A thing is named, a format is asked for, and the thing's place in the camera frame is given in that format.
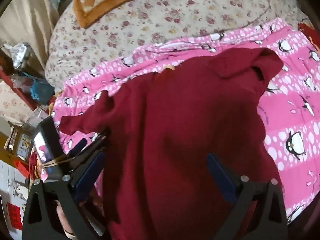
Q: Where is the clear plastic container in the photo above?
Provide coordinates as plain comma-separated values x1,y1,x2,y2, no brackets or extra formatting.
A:
25,107,49,133

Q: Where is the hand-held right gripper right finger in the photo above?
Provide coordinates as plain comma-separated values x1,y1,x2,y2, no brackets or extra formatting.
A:
205,152,289,240

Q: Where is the clear pinkish plastic bag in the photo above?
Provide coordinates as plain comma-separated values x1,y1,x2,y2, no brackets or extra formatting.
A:
10,74,34,94

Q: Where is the maroon sweater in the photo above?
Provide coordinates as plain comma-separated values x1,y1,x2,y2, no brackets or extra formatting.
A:
59,47,288,240

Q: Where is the wooden chair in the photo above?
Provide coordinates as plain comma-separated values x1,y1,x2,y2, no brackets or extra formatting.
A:
5,121,33,161

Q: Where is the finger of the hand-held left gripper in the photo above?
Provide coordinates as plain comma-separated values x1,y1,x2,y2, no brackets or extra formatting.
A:
67,138,88,159
71,129,112,174

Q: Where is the red yellow printed cloth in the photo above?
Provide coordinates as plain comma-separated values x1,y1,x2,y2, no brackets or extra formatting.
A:
297,19,320,52

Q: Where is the blue plastic bag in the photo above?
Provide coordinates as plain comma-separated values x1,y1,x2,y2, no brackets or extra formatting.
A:
29,77,54,105

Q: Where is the red paper sheet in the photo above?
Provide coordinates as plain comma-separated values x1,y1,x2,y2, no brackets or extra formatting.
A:
7,202,23,230

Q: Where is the silver plastic bag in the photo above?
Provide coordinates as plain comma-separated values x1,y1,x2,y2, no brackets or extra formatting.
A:
4,41,33,70

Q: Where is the orange checked blanket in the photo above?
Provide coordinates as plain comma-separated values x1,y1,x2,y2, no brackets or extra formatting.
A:
72,0,162,29

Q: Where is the pink penguin print blanket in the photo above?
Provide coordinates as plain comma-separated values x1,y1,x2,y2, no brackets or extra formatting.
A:
41,17,320,225

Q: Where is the floral bed sheet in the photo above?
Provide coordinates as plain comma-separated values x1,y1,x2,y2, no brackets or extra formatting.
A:
45,0,308,93

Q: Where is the red wooden frame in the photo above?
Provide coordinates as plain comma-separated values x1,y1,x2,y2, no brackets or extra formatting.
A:
0,69,39,112

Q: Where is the beige curtain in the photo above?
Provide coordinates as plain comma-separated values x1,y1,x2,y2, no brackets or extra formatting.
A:
0,0,60,53

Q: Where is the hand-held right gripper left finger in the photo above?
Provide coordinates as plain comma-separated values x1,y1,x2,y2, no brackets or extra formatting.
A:
22,151,110,240

